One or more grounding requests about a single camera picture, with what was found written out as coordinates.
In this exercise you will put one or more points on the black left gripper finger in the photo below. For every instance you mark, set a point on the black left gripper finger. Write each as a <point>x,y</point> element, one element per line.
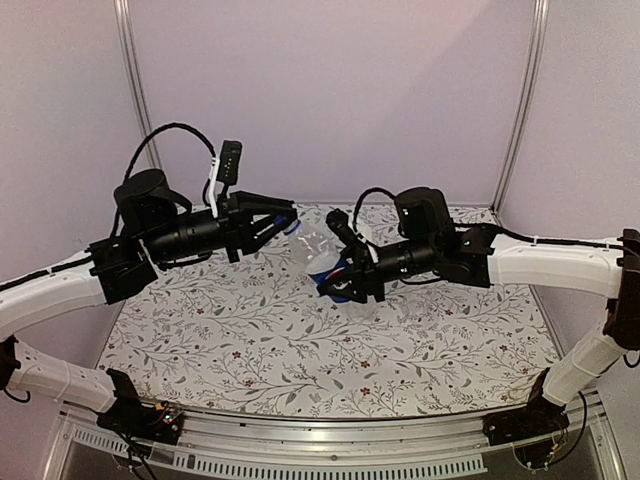
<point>256,204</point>
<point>262,232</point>

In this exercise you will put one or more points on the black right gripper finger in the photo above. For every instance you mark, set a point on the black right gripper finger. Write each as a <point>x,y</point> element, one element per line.
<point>344,285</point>
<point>352,258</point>

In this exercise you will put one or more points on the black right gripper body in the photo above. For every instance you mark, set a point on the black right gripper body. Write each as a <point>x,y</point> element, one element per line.
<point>375,284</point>

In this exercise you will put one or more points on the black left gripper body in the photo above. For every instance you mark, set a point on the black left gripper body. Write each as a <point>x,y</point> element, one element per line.
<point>233,228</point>

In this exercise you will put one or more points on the clear Pepsi plastic bottle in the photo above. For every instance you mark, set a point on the clear Pepsi plastic bottle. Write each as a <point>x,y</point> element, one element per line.
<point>314,251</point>

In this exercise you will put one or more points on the blue bottle cap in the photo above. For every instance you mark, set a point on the blue bottle cap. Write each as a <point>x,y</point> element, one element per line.
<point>291,224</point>

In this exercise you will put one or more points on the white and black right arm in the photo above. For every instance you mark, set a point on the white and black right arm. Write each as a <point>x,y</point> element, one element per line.
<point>484,255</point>

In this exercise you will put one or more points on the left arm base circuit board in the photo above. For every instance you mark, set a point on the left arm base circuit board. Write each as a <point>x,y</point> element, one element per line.
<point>128,415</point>

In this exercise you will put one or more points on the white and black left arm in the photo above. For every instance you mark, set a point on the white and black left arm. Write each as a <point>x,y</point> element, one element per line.
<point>161,231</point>

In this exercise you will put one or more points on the floral patterned table mat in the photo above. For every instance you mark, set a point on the floral patterned table mat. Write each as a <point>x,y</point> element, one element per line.
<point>255,337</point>

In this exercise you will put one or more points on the right wrist camera on white mount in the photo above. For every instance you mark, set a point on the right wrist camera on white mount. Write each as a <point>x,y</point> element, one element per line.
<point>339,222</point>

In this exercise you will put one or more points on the wrist camera on white mount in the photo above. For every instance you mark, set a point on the wrist camera on white mount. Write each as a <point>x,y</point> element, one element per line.
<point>339,222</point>
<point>223,174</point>

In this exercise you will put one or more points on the left wrist camera on white mount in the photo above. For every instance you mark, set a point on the left wrist camera on white mount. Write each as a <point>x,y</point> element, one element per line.
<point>223,174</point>

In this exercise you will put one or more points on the aluminium front frame rail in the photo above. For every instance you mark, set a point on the aluminium front frame rail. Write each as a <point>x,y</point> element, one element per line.
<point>227,445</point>

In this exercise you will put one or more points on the aluminium corner post right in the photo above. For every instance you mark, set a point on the aluminium corner post right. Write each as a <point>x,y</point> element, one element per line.
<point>532,66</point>

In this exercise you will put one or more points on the aluminium corner post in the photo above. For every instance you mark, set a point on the aluminium corner post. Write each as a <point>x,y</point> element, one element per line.
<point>532,66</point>
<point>124,24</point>

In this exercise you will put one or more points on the aluminium corner post left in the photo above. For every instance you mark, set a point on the aluminium corner post left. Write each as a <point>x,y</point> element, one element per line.
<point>124,24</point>

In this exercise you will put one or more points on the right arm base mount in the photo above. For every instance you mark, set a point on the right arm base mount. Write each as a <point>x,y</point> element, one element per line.
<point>538,417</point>

